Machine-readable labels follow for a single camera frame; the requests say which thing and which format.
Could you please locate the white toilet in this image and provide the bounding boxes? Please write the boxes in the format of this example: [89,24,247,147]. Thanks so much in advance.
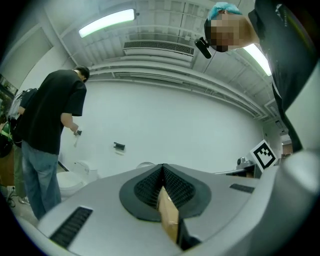
[56,159,100,201]

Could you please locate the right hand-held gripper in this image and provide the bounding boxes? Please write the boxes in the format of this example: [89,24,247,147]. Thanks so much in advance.
[236,139,279,179]

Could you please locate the large cardboard box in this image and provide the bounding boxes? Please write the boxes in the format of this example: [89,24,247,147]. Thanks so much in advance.
[157,185,180,245]

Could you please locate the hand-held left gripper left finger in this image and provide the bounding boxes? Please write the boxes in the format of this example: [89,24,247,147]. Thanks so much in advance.
[37,163,182,256]

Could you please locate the black wall paper holder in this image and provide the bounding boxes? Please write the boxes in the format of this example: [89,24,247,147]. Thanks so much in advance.
[112,141,127,152]

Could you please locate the black head camera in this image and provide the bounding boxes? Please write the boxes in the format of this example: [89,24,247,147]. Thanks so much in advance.
[194,36,213,60]

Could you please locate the person's head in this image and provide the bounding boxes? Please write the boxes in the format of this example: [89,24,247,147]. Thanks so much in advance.
[203,9,261,53]

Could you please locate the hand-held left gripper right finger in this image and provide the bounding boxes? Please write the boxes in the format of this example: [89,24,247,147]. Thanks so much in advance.
[162,163,276,251]

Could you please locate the person's black shirt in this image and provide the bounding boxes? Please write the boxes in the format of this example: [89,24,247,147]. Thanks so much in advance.
[248,0,316,153]

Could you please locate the fluorescent ceiling lamp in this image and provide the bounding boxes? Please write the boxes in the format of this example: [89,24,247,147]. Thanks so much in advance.
[241,43,273,77]
[78,8,138,39]

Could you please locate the blue hair net cap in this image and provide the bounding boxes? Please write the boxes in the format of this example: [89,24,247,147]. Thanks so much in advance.
[207,1,243,21]

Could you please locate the person's white trousers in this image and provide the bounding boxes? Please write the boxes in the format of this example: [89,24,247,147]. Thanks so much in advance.
[284,62,320,156]

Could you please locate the white ceiling air conditioner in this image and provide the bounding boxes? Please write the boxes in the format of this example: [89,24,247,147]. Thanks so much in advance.
[122,39,196,60]

